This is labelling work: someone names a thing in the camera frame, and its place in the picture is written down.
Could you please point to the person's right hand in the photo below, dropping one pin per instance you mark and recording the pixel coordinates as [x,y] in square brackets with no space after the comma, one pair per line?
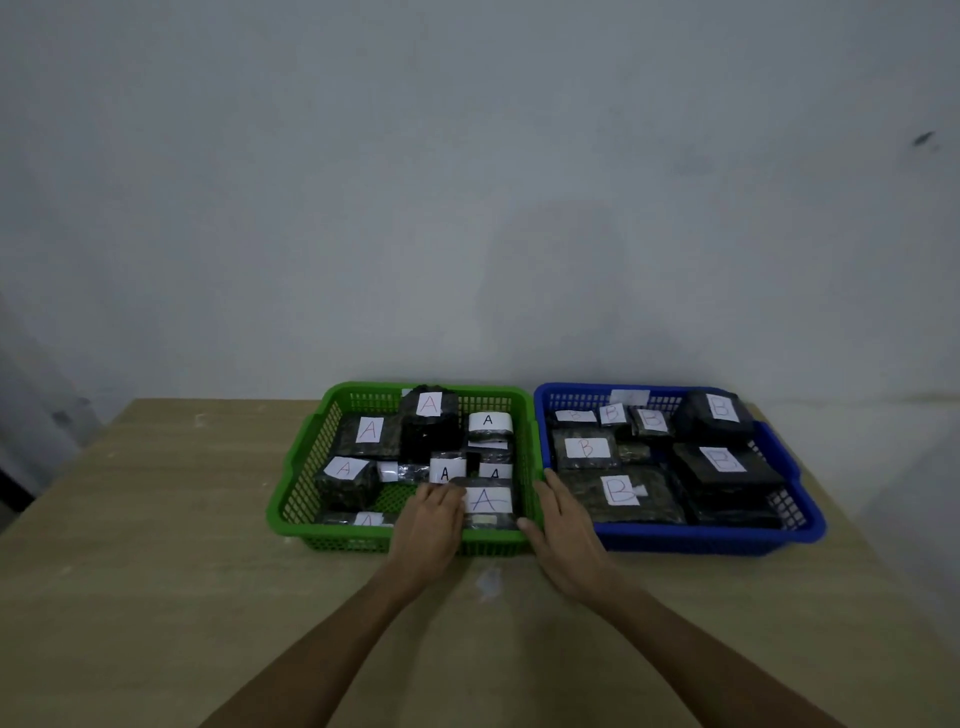
[574,547]

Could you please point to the person's left hand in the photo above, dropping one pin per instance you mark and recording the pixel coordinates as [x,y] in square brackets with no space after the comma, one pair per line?
[426,536]

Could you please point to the person's right thumb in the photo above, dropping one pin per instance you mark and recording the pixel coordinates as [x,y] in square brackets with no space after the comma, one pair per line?
[532,536]

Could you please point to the person's left fingers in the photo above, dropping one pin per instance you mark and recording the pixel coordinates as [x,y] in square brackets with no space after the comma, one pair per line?
[439,499]

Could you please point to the person's right forearm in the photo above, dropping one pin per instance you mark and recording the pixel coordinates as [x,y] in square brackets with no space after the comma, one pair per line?
[712,667]

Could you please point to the person's left forearm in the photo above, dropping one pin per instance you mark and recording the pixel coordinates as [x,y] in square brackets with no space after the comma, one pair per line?
[322,652]

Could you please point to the pile of dark labelled packets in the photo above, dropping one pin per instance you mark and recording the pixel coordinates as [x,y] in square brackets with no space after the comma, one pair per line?
[427,435]
[720,480]

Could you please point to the green plastic basket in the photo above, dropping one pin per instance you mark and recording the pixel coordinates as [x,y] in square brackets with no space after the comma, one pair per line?
[300,495]

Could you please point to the blue plastic basket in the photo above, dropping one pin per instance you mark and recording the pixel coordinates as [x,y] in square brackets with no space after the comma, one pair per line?
[802,517]

